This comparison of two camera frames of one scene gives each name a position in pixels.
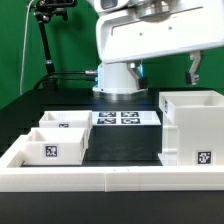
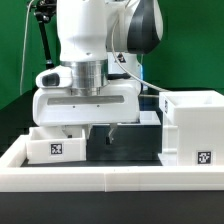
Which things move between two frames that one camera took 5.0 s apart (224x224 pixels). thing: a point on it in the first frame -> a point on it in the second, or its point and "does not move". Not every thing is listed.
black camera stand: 45,10 does not move
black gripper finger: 191,76 -> 108,139
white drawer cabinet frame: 192,127 does not move
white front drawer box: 55,146 does not move
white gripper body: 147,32 -> 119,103
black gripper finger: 133,67 -> 68,130
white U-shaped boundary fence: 14,177 does not move
